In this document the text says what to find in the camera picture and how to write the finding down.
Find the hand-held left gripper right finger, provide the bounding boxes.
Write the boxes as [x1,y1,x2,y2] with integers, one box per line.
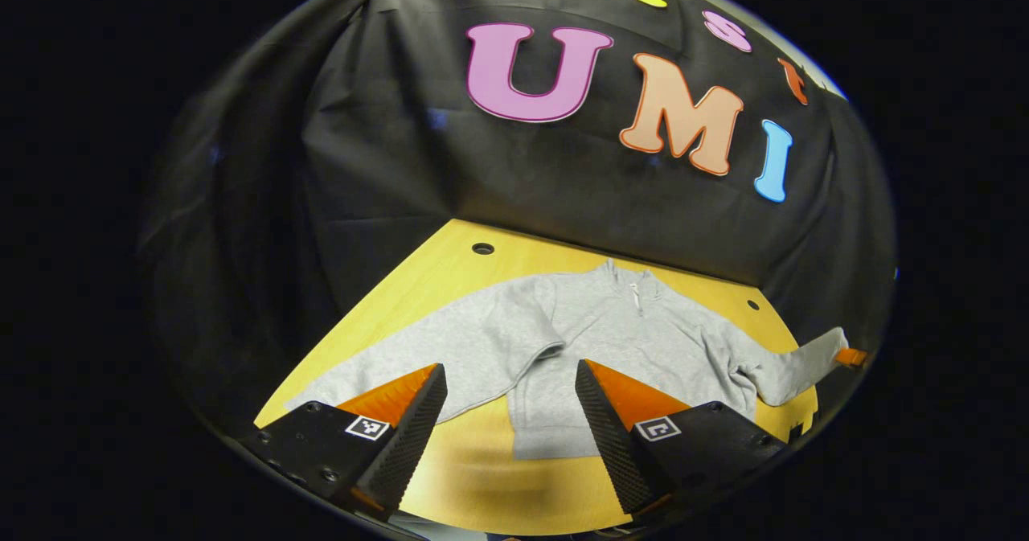
[576,359,793,524]

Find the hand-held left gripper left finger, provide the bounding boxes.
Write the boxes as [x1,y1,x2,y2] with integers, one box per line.
[237,363,449,522]

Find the grey zip-collar sweatshirt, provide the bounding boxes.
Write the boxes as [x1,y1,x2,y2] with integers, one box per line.
[285,258,851,461]

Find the black backdrop cloth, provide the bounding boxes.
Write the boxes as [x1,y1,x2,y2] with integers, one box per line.
[137,0,897,437]

